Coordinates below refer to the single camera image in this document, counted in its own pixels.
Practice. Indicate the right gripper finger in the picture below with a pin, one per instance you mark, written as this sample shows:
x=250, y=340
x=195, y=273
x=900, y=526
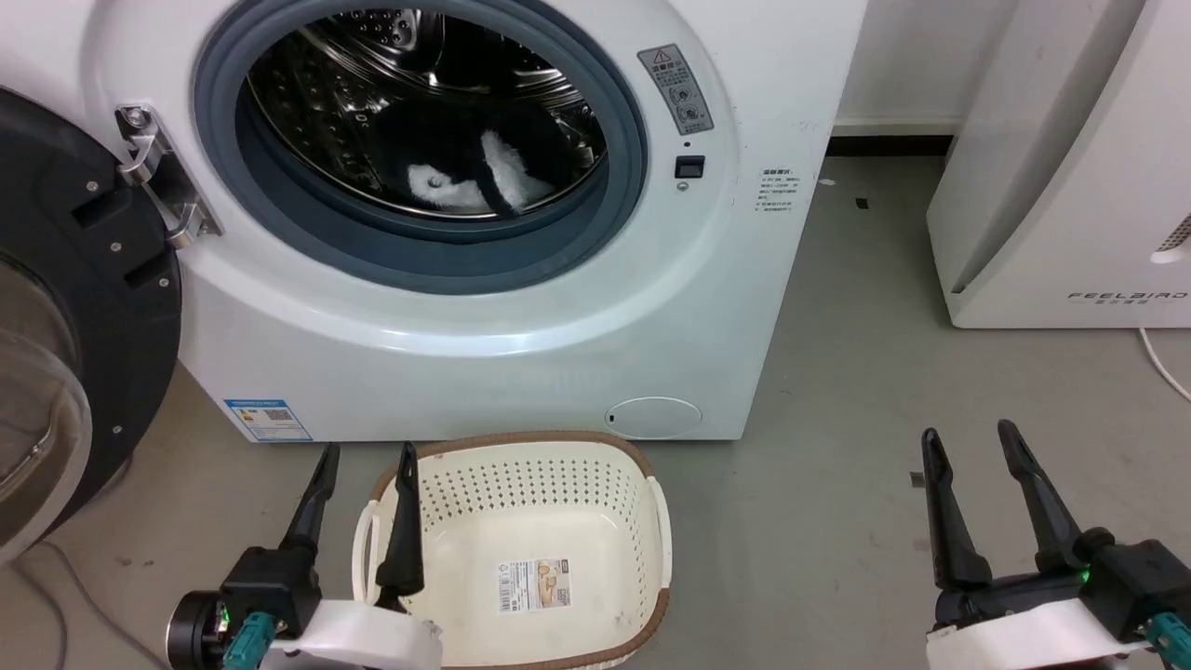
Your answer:
x=1047, y=521
x=951, y=530

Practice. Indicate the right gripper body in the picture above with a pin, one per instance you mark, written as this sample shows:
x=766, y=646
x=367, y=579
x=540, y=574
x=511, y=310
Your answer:
x=1042, y=623

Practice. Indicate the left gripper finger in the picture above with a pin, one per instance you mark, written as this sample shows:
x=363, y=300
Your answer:
x=312, y=512
x=406, y=540

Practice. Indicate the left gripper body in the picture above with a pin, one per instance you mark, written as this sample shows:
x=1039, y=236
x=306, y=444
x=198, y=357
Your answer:
x=274, y=582

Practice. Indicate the cream perforated laundry basket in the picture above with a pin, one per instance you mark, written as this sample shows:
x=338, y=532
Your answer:
x=549, y=502

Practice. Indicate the white front-load washing machine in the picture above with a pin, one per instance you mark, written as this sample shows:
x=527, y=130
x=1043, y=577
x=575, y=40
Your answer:
x=521, y=372

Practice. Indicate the black and white plush toy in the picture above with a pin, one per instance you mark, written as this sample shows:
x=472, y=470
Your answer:
x=507, y=167

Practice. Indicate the blue energy label sticker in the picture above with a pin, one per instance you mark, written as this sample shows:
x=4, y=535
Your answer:
x=268, y=422

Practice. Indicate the paper product label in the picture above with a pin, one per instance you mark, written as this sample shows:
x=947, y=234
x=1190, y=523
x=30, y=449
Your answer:
x=533, y=584

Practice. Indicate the round white filter cover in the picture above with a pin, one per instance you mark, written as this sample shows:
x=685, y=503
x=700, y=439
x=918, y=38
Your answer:
x=653, y=418

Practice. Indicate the grey rubber door gasket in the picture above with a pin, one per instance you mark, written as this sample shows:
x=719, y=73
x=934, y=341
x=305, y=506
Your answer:
x=419, y=256

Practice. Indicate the dark round washer door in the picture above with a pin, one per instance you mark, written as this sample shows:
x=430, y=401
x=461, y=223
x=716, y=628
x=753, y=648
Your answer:
x=112, y=307

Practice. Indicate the white air purifier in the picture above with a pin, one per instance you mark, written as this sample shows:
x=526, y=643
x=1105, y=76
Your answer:
x=1042, y=186

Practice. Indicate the chrome door hinge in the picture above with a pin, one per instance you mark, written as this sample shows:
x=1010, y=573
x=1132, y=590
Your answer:
x=163, y=181

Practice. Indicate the small printed text sticker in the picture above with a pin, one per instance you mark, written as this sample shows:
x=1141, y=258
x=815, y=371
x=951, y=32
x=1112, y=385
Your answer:
x=776, y=190

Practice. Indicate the black door latch slot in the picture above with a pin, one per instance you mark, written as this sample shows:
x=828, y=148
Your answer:
x=689, y=167

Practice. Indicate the grey warning sticker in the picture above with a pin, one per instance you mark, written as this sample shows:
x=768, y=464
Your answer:
x=676, y=90

